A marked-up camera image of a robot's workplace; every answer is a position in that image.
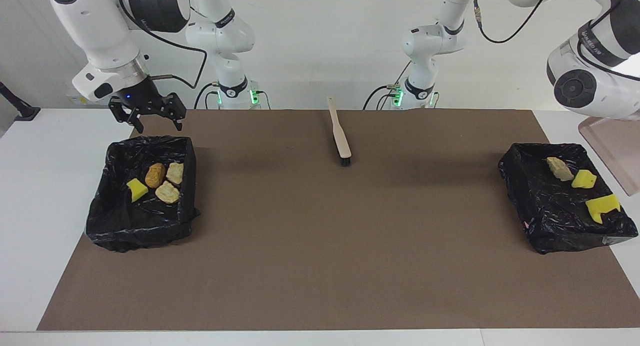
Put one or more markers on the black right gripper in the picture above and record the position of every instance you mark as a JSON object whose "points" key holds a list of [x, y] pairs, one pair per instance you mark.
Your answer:
{"points": [[141, 95]]}

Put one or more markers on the brown oval bread roll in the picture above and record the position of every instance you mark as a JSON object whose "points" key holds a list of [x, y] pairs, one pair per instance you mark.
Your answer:
{"points": [[155, 176]]}

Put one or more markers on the striped croissant piece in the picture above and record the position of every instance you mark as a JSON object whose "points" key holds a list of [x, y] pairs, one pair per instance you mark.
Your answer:
{"points": [[167, 192], [175, 173], [560, 169]]}

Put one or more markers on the small yellow sponge wedge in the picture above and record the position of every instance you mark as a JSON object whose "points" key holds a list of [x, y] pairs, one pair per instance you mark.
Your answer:
{"points": [[136, 190]]}

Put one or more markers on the beige brush black bristles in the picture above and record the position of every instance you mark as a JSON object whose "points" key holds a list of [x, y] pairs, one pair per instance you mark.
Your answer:
{"points": [[341, 135]]}

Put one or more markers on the yellow sponge chunk with dot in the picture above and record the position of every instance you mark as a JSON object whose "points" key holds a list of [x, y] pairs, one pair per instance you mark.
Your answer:
{"points": [[584, 179]]}

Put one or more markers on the hook shaped yellow sponge piece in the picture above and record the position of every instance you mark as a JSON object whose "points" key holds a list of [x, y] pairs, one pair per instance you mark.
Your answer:
{"points": [[602, 206]]}

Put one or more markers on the beige plastic dustpan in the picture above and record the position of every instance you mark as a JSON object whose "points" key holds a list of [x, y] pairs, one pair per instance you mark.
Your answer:
{"points": [[620, 150]]}

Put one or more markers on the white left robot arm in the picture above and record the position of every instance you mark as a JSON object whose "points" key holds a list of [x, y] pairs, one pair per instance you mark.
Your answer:
{"points": [[600, 60]]}

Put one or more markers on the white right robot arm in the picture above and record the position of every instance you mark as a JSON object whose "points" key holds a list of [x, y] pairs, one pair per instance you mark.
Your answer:
{"points": [[95, 25]]}

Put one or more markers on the black bag lined bin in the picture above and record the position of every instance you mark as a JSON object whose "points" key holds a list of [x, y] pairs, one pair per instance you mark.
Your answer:
{"points": [[140, 226]]}

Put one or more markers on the black bag bin pink tag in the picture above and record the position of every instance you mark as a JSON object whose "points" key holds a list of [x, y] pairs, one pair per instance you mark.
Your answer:
{"points": [[550, 211]]}

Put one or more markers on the white small boxes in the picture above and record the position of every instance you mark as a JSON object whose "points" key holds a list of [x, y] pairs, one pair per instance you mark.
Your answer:
{"points": [[70, 98]]}

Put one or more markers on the brown table mat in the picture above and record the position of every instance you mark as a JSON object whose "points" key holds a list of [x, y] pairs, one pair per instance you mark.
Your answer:
{"points": [[320, 286]]}

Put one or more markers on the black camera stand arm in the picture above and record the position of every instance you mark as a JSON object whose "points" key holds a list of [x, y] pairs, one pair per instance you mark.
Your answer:
{"points": [[20, 108]]}

